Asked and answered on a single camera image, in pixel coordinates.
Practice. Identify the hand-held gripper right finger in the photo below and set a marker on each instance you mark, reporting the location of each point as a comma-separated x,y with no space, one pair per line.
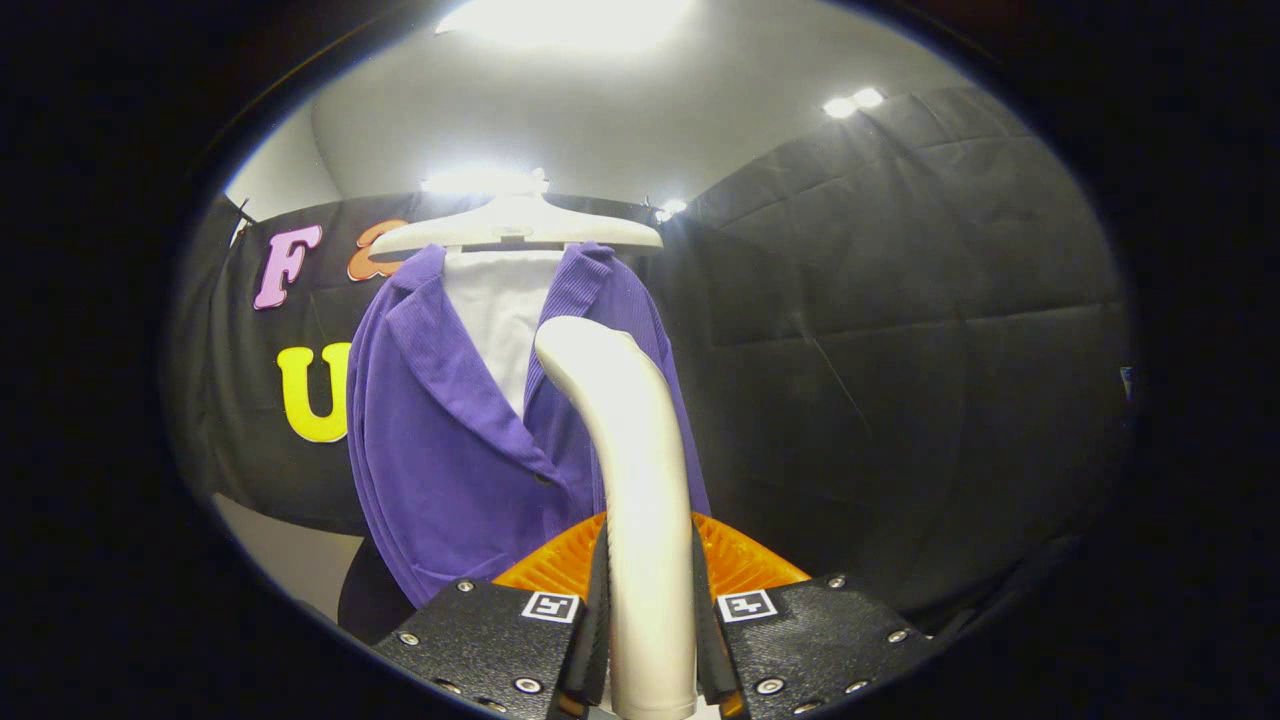
820,640

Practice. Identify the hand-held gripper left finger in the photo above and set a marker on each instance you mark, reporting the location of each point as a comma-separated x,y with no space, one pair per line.
490,645

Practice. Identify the purple jacket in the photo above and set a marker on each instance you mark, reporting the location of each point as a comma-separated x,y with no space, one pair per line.
450,460

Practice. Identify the white garment steamer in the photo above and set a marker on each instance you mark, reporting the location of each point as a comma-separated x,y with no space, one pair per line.
640,470

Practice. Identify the large round ceiling light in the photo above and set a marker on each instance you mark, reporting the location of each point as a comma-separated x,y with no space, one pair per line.
570,20

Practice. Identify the black clip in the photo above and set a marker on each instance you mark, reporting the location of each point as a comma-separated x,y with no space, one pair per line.
241,212

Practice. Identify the oval ceiling light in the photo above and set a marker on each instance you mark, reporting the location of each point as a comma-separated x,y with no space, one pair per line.
470,183

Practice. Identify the small ceiling light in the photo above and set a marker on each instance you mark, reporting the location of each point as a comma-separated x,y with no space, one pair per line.
671,209

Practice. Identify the black backdrop cloth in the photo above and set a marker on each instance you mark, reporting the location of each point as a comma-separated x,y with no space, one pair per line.
900,350

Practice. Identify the white shirt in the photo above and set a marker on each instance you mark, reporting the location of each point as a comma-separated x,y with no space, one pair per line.
500,310

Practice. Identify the white plastic hanger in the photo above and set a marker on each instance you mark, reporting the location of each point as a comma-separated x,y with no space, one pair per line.
520,225

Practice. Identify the rectangular ceiling light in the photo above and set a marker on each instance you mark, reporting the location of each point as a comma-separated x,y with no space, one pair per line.
852,102

